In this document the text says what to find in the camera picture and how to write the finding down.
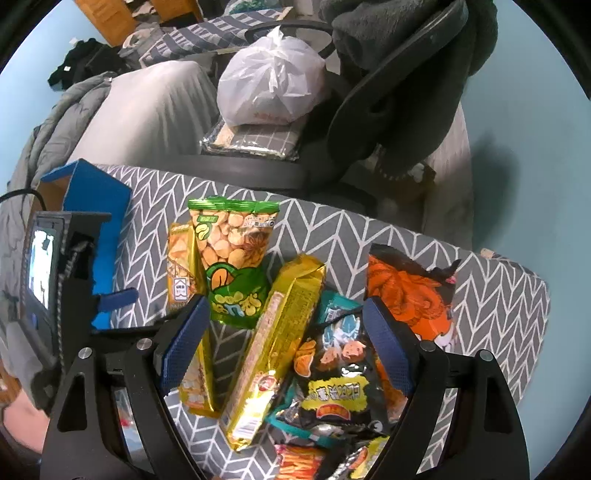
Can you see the person's left hand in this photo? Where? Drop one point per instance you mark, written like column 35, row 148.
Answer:
column 21, row 420

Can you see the wooden furniture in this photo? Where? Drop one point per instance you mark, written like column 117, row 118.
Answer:
column 97, row 14

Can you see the black clothing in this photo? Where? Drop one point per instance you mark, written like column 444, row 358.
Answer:
column 87, row 60

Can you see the grey checked bed sheet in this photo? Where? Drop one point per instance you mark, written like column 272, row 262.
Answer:
column 194, row 37

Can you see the red orange snack packet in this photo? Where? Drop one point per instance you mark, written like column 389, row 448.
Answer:
column 300, row 466

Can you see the long gold snack packet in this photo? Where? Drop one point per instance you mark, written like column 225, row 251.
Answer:
column 272, row 350

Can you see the light grey bedding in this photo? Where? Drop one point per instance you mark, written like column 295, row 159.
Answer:
column 152, row 110

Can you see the grey checked packaged cloth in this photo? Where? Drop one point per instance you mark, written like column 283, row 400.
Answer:
column 258, row 138

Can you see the white plastic bag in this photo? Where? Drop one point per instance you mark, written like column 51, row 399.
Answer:
column 272, row 78

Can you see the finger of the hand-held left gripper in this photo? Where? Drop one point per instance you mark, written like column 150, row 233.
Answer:
column 117, row 299

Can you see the black office chair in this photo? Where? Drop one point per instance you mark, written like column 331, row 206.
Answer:
column 277, row 173

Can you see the yellow snack packet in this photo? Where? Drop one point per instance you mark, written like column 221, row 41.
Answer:
column 182, row 263

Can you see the grey quilted duvet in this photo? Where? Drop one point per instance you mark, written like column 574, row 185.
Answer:
column 60, row 120

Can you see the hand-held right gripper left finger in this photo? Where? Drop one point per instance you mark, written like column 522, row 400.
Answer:
column 184, row 344

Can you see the dark grey fleece blanket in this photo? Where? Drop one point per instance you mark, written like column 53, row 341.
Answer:
column 369, row 32

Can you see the teal snack packet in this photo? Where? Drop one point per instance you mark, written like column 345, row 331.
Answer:
column 334, row 308

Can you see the small black snack packet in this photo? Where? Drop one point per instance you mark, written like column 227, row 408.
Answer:
column 355, row 466

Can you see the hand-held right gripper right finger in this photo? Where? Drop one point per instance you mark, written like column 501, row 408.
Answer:
column 388, row 350

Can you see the blue cardboard box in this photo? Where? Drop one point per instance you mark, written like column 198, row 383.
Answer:
column 97, row 207

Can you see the green peanut snack packet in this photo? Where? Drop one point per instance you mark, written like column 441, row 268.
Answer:
column 231, row 249

